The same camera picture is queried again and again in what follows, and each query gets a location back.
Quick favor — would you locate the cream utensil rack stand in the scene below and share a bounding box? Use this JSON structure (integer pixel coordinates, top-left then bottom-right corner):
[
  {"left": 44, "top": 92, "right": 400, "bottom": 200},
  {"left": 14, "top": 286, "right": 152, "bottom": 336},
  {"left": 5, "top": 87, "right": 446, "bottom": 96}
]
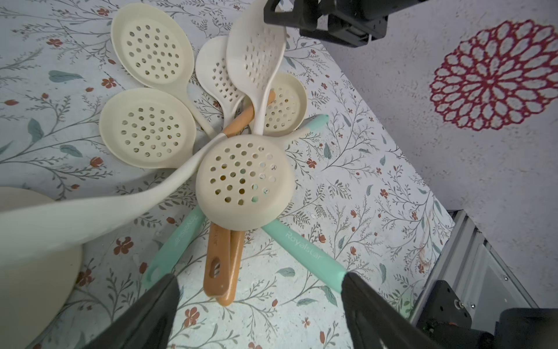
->
[{"left": 1, "top": 150, "right": 205, "bottom": 348}]

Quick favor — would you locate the cream skimmer edge-on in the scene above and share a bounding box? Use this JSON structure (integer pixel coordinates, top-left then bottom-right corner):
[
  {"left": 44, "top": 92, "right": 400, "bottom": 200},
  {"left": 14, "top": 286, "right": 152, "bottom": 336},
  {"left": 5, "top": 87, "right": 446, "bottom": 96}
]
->
[{"left": 226, "top": 1, "right": 286, "bottom": 135}]

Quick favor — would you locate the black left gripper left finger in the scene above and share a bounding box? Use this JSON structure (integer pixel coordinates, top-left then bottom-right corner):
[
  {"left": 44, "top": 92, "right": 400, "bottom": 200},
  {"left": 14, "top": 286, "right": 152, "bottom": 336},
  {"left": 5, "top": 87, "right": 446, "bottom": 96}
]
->
[{"left": 85, "top": 274, "right": 180, "bottom": 348}]

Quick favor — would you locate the cream skimmer near left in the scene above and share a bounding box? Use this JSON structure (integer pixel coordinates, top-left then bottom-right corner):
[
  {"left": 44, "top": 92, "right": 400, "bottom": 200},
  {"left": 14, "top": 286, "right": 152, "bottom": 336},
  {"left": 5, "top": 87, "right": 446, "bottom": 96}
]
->
[{"left": 99, "top": 88, "right": 196, "bottom": 169}]

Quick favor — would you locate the cream skimmer round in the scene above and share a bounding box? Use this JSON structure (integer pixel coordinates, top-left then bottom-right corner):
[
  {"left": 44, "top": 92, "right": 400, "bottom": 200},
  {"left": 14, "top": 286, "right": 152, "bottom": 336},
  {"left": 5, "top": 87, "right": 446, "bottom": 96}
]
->
[{"left": 110, "top": 3, "right": 217, "bottom": 138}]

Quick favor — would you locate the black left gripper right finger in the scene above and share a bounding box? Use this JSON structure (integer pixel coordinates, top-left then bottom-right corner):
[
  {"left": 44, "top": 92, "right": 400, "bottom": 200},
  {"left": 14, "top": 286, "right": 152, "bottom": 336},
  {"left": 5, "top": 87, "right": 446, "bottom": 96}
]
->
[{"left": 341, "top": 272, "right": 440, "bottom": 348}]

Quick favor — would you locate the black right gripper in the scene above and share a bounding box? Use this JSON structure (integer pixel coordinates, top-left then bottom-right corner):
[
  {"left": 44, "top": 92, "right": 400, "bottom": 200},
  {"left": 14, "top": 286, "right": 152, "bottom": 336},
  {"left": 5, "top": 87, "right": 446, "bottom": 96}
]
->
[{"left": 263, "top": 0, "right": 426, "bottom": 48}]

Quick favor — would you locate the cream skimmer behind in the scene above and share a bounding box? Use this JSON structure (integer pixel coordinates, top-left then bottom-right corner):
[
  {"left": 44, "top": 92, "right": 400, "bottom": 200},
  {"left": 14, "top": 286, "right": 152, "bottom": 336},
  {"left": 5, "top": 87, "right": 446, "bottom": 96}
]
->
[{"left": 195, "top": 36, "right": 246, "bottom": 127}]

